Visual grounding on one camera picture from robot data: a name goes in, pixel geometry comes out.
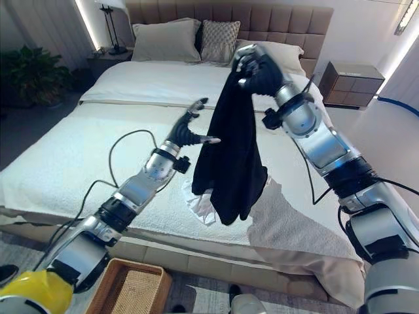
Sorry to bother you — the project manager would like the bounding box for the black table lamp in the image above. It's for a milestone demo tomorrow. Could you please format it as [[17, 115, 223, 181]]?
[[95, 0, 128, 56]]

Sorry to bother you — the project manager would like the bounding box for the robot silver leg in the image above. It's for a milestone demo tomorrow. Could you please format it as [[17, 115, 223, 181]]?
[[228, 283, 266, 314]]

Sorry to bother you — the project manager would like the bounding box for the patterned decorative cushion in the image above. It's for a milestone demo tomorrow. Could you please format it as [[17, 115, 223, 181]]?
[[200, 19, 242, 63]]

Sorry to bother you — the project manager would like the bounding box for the bed with white cover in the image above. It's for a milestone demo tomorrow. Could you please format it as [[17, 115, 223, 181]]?
[[0, 60, 407, 308]]

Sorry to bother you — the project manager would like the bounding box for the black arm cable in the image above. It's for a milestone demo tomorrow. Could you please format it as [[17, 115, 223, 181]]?
[[32, 130, 158, 272], [293, 74, 419, 249]]

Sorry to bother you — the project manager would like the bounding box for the wicker basket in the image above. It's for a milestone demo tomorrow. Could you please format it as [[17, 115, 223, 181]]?
[[83, 257, 173, 314]]

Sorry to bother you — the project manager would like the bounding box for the black garment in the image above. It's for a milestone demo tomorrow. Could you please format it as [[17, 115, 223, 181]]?
[[191, 62, 269, 226]]

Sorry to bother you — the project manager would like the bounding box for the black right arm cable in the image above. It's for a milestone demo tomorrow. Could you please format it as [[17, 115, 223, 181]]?
[[293, 74, 419, 249]]

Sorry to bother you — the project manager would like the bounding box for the blue hose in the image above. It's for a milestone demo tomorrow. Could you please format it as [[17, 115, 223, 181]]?
[[374, 94, 419, 117]]

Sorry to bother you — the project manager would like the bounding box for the dark nightstand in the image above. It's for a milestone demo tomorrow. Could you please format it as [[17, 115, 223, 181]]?
[[86, 48, 134, 82]]

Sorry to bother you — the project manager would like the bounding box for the white garment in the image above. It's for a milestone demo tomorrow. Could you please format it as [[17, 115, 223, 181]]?
[[181, 178, 219, 227]]

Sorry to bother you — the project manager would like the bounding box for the beige plain pillow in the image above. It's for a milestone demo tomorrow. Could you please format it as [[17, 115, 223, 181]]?
[[235, 39, 310, 79], [130, 18, 202, 63]]

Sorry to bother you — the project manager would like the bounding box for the padded beige headboard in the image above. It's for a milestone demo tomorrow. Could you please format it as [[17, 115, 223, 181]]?
[[125, 0, 335, 69]]

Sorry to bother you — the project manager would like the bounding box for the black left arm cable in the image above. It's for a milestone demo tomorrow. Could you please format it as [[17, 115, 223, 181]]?
[[32, 130, 158, 272]]

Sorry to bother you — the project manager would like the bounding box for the green potted plant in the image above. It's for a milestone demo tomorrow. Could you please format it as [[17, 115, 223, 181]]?
[[0, 44, 86, 109]]

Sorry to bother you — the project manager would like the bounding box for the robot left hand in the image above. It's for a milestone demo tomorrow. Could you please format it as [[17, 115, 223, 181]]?
[[167, 97, 223, 148]]

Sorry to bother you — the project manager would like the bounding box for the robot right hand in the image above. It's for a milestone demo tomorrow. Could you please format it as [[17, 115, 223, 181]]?
[[230, 43, 284, 97]]

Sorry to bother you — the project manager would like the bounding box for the brown nightstand with drawers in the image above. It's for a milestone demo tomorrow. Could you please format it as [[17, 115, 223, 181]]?
[[318, 60, 386, 110]]

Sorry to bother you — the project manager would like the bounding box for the beige blanket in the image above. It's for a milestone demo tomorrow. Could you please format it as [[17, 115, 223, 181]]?
[[247, 175, 369, 304]]

